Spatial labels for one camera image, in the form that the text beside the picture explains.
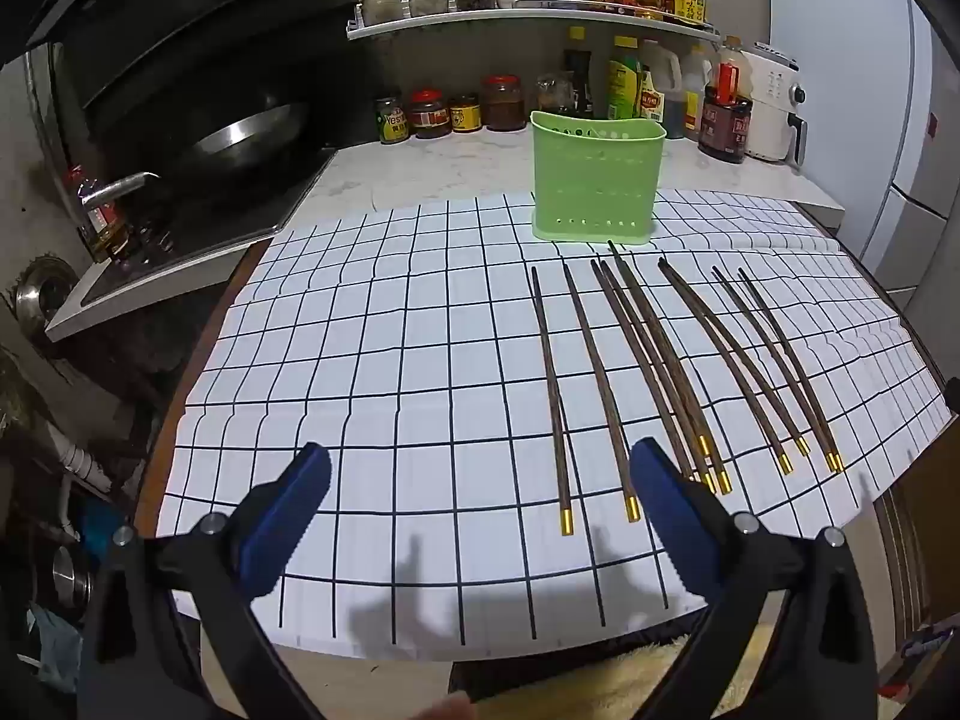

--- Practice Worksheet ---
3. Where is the person's yellow fleece clothing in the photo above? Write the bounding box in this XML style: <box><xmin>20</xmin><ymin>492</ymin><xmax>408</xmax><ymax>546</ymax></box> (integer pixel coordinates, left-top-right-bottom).
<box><xmin>480</xmin><ymin>636</ymin><xmax>755</xmax><ymax>720</ymax></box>

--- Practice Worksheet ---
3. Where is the steel wok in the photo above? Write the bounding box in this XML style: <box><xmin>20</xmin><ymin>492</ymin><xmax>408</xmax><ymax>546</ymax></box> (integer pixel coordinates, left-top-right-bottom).
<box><xmin>79</xmin><ymin>99</ymin><xmax>312</xmax><ymax>207</ymax></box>

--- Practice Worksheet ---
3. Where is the white wall shelf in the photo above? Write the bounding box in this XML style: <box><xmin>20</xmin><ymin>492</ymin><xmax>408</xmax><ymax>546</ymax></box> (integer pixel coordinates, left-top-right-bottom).
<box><xmin>345</xmin><ymin>4</ymin><xmax>721</xmax><ymax>46</ymax></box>

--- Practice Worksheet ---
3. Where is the green plastic chopstick holder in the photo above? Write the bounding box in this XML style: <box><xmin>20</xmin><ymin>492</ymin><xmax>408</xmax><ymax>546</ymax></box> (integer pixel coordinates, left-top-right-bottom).
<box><xmin>530</xmin><ymin>110</ymin><xmax>667</xmax><ymax>243</ymax></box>

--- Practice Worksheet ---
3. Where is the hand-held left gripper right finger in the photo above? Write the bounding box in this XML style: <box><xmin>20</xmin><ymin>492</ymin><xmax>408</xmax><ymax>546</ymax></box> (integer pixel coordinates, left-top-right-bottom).
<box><xmin>632</xmin><ymin>439</ymin><xmax>880</xmax><ymax>720</ymax></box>

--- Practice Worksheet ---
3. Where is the red-capped clear bottle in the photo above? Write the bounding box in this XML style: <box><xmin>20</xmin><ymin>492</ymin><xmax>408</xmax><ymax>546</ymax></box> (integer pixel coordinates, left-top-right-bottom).
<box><xmin>71</xmin><ymin>165</ymin><xmax>128</xmax><ymax>263</ymax></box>

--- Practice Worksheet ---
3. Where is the row of wooden chopsticks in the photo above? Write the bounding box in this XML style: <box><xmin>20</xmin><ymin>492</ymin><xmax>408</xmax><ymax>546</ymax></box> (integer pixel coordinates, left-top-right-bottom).
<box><xmin>529</xmin><ymin>240</ymin><xmax>845</xmax><ymax>537</ymax></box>

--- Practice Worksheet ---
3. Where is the white checkered cloth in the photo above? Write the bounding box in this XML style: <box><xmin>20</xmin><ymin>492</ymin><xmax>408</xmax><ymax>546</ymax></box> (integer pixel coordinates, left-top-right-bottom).
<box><xmin>154</xmin><ymin>191</ymin><xmax>953</xmax><ymax>665</ymax></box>

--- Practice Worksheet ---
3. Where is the black glass cooktop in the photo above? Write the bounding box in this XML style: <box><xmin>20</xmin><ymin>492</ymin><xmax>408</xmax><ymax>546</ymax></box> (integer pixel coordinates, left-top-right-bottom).
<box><xmin>45</xmin><ymin>146</ymin><xmax>338</xmax><ymax>338</ymax></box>

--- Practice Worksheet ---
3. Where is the slim dark soy sauce bottle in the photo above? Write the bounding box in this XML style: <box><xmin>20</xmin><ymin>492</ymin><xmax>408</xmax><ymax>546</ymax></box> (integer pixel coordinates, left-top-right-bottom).
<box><xmin>562</xmin><ymin>26</ymin><xmax>595</xmax><ymax>121</ymax></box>

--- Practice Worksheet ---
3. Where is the white air fryer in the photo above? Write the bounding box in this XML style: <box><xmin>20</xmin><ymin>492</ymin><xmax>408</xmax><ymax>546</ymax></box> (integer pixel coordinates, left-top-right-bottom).
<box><xmin>739</xmin><ymin>41</ymin><xmax>809</xmax><ymax>166</ymax></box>

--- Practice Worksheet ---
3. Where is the white drain pipe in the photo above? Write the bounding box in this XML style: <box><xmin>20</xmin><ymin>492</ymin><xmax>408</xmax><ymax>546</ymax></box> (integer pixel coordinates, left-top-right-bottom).
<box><xmin>45</xmin><ymin>420</ymin><xmax>117</xmax><ymax>500</ymax></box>

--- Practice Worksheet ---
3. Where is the pale plastic jug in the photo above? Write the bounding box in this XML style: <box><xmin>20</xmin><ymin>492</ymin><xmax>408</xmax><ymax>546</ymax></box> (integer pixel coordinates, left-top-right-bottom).
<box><xmin>679</xmin><ymin>45</ymin><xmax>713</xmax><ymax>140</ymax></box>

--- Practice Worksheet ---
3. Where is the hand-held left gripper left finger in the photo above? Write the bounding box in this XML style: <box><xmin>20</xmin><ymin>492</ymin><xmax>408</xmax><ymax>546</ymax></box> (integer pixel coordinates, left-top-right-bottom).
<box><xmin>79</xmin><ymin>442</ymin><xmax>335</xmax><ymax>720</ymax></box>

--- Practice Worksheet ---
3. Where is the clear glass jar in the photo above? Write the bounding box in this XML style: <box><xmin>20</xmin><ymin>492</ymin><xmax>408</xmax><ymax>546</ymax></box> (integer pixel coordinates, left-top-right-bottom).
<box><xmin>536</xmin><ymin>73</ymin><xmax>575</xmax><ymax>117</ymax></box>

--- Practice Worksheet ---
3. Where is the black range hood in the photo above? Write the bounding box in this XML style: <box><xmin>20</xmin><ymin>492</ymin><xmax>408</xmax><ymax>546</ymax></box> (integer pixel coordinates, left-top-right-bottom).
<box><xmin>22</xmin><ymin>0</ymin><xmax>357</xmax><ymax>158</ymax></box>

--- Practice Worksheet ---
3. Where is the green label jar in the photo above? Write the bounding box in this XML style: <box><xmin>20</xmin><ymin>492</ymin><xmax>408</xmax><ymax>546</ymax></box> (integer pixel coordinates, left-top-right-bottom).
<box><xmin>375</xmin><ymin>96</ymin><xmax>410</xmax><ymax>145</ymax></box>

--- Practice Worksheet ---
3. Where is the large red-handled soy sauce bottle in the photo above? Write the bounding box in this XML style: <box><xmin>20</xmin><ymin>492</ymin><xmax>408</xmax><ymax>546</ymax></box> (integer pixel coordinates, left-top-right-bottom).
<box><xmin>697</xmin><ymin>36</ymin><xmax>755</xmax><ymax>164</ymax></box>

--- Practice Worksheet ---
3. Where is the steel pot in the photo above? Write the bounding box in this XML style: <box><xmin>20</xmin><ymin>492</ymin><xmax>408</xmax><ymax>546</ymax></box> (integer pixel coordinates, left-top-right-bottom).
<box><xmin>45</xmin><ymin>540</ymin><xmax>95</xmax><ymax>608</ymax></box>

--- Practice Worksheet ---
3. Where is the red-lidded chili sauce jar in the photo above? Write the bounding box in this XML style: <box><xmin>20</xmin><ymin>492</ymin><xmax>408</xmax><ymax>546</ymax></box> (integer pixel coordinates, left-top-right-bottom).
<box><xmin>409</xmin><ymin>90</ymin><xmax>452</xmax><ymax>140</ymax></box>

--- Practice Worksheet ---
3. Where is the white refrigerator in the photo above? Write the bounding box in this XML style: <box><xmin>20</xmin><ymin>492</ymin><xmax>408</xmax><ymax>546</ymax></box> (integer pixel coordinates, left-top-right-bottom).
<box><xmin>855</xmin><ymin>0</ymin><xmax>960</xmax><ymax>293</ymax></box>

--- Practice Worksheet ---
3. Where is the large red-lidded dark jar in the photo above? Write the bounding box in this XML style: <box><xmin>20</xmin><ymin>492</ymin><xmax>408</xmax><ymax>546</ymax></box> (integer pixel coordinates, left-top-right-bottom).
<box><xmin>481</xmin><ymin>75</ymin><xmax>527</xmax><ymax>132</ymax></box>

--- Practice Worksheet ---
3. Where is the green bottle yellow cap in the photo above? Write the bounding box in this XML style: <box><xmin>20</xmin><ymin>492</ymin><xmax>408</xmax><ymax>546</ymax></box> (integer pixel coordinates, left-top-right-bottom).
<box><xmin>606</xmin><ymin>36</ymin><xmax>644</xmax><ymax>121</ymax></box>

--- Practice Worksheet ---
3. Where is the blue cloth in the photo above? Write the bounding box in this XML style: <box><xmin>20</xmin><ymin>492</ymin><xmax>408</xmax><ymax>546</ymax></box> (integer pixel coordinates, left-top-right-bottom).
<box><xmin>30</xmin><ymin>604</ymin><xmax>83</xmax><ymax>691</ymax></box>

